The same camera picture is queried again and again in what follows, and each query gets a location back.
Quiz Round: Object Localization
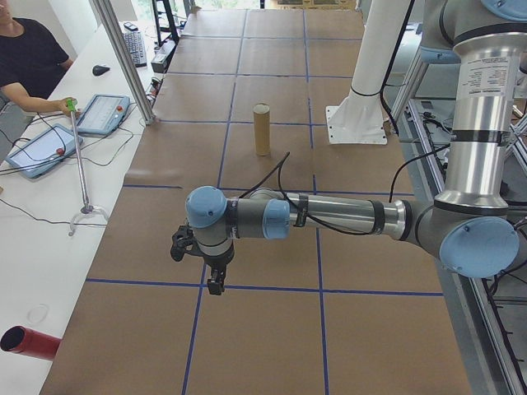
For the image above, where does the metal stand green top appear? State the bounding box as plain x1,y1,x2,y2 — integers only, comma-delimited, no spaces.
65,97,110,238

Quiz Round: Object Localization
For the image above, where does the person's right forearm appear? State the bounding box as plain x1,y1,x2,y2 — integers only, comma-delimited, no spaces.
0,81,61,114

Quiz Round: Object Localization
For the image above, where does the brown cardboard tube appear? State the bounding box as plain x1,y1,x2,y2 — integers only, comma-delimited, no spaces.
252,103,273,156

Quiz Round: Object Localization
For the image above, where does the white desk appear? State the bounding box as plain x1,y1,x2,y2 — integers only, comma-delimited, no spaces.
0,20,166,395

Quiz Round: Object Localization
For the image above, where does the transparent round lid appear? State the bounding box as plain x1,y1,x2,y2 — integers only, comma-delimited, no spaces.
26,303,52,324

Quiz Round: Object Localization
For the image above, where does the blue teach pendant tablet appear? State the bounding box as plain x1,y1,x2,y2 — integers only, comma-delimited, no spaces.
4,123,85,180
76,93,132,138

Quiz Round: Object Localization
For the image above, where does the red tube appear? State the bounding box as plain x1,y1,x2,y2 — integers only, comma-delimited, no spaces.
0,325,63,362

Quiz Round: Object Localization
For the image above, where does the grey power strip box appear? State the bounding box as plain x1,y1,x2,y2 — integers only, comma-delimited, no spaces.
150,40,178,75

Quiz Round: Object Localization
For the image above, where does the black computer keyboard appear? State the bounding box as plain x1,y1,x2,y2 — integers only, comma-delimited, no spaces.
123,30,148,69

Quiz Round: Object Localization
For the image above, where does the black metal stand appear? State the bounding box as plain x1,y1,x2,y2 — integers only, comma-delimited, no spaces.
151,0,184,49

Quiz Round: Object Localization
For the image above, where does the person in black shirt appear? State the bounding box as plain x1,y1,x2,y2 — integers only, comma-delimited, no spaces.
0,0,74,102

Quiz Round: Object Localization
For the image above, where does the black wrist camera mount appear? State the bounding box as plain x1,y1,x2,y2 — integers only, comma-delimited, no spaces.
170,223,199,263

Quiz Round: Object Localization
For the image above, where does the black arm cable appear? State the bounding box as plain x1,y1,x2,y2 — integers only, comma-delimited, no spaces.
238,143,452,237

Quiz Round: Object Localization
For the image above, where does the black desk cable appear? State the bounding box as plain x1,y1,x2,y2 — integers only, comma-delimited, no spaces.
0,130,135,176
0,197,108,227

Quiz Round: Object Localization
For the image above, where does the aluminium profile post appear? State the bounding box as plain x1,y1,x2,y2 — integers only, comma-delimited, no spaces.
89,0,156,126

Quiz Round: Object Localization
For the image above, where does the black pedestal cable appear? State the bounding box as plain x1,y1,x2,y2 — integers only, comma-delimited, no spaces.
378,0,416,135

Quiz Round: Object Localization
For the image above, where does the V-shaped metal bar frame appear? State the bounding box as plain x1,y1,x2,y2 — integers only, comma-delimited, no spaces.
390,61,527,395

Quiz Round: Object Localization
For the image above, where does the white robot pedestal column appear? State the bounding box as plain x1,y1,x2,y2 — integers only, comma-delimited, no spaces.
324,0,417,146

